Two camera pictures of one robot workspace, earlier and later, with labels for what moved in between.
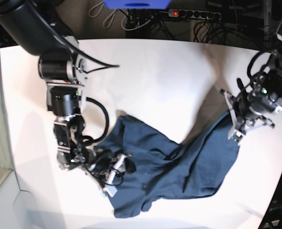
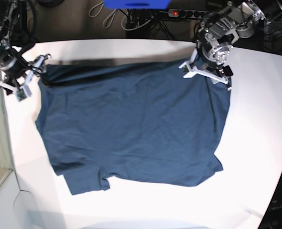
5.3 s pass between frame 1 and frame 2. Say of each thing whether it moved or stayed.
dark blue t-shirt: moved
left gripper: moved
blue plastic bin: stayed
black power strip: stayed
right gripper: moved
